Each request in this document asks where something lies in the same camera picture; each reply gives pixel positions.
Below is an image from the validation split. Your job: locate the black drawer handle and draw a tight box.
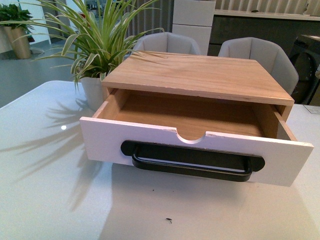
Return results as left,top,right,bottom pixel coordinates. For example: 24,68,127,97
120,140,265,182

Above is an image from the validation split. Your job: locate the white drawer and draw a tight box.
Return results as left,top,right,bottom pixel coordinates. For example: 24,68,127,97
80,89,314,186

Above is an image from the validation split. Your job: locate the wooden drawer cabinet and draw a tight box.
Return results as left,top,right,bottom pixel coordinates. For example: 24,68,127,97
102,51,294,120

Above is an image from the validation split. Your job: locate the white plant pot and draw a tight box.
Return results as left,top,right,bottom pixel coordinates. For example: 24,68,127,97
80,77,109,112

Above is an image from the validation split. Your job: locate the left beige chair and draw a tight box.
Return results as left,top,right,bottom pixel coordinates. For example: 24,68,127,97
133,32,201,55

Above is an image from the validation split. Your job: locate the beige chair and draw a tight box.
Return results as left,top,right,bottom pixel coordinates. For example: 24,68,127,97
218,37,299,95
133,32,201,55

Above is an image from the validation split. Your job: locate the green spider plant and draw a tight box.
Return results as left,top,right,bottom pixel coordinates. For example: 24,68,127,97
0,0,155,85

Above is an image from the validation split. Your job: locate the white cabinet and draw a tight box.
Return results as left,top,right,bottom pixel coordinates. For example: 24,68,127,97
172,0,216,55

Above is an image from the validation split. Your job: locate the right beige chair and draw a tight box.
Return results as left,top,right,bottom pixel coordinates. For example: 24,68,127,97
218,37,299,95

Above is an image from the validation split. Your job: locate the dark counter cabinet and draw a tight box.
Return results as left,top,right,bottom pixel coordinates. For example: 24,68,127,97
207,14,320,56

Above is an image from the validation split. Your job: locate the background potted plant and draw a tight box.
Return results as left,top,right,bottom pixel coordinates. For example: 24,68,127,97
0,3,32,59

